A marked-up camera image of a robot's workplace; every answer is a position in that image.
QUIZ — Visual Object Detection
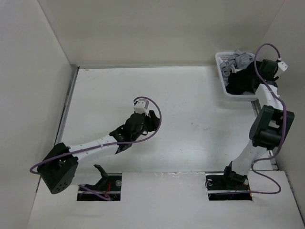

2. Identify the black tank top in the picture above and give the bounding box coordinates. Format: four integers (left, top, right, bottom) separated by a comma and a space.
226, 62, 258, 95

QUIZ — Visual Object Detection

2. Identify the grey tank top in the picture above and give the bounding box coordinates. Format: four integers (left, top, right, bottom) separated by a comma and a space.
220, 50, 254, 86

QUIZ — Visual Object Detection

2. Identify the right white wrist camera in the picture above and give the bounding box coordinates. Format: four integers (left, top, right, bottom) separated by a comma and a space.
276, 58, 288, 75

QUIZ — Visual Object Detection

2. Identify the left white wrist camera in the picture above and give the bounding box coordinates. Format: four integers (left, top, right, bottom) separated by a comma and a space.
133, 99, 149, 116

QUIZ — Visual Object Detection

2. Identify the aluminium frame rail left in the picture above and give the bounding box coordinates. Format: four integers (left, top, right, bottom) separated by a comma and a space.
54, 64, 79, 146

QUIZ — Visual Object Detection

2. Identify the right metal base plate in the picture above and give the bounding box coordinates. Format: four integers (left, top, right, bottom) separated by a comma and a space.
205, 173, 252, 201

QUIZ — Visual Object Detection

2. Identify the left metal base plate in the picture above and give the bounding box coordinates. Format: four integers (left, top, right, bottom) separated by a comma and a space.
77, 173, 122, 202

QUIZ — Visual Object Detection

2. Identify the white plastic basket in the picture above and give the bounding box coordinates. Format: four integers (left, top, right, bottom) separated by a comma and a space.
215, 51, 257, 102

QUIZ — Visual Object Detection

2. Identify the metal base plate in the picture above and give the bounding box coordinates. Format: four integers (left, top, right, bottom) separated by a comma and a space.
77, 173, 122, 202
205, 173, 252, 201

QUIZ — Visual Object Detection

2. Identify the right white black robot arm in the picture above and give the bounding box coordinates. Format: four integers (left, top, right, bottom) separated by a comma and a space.
221, 59, 295, 189

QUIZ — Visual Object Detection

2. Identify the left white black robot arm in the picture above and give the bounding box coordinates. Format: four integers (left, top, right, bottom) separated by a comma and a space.
37, 110, 162, 194

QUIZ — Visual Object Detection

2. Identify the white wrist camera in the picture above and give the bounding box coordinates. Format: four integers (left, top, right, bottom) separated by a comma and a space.
133, 99, 149, 116
276, 58, 288, 75

